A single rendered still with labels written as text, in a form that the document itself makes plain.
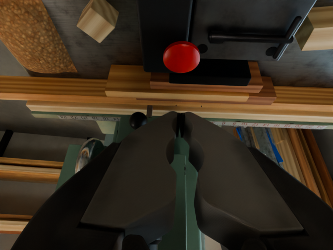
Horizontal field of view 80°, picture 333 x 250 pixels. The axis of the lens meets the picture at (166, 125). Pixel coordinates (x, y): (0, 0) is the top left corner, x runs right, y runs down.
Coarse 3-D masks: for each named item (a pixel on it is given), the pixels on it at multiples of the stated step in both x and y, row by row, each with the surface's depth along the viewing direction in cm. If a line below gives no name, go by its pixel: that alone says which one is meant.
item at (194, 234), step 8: (176, 144) 51; (184, 144) 51; (176, 152) 50; (184, 152) 50; (192, 168) 48; (192, 176) 47; (192, 184) 46; (192, 192) 45; (192, 200) 44; (192, 208) 43; (192, 216) 43; (192, 224) 42; (192, 232) 41; (200, 232) 41; (192, 240) 40; (200, 240) 41; (192, 248) 40; (200, 248) 40
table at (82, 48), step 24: (48, 0) 25; (72, 0) 24; (120, 0) 24; (72, 24) 27; (120, 24) 27; (72, 48) 31; (96, 48) 31; (120, 48) 30; (288, 48) 29; (72, 72) 35; (96, 72) 35; (264, 72) 34; (288, 72) 33; (312, 72) 33
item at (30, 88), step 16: (0, 80) 36; (16, 80) 36; (32, 80) 36; (48, 80) 36; (64, 80) 36; (80, 80) 36; (96, 80) 36; (0, 96) 35; (16, 96) 35; (32, 96) 35; (48, 96) 35; (64, 96) 35; (80, 96) 35; (96, 96) 34; (288, 96) 35; (304, 96) 35; (320, 96) 35
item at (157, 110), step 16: (80, 112) 37; (96, 112) 37; (112, 112) 37; (128, 112) 36; (144, 112) 36; (160, 112) 36; (192, 112) 36; (208, 112) 36; (224, 112) 36; (240, 112) 36; (256, 112) 36; (272, 112) 36; (288, 112) 36; (304, 112) 36; (320, 112) 36
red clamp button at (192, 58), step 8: (168, 48) 15; (176, 48) 15; (184, 48) 15; (192, 48) 15; (168, 56) 16; (176, 56) 16; (184, 56) 16; (192, 56) 16; (168, 64) 17; (176, 64) 16; (184, 64) 16; (192, 64) 16; (184, 72) 18
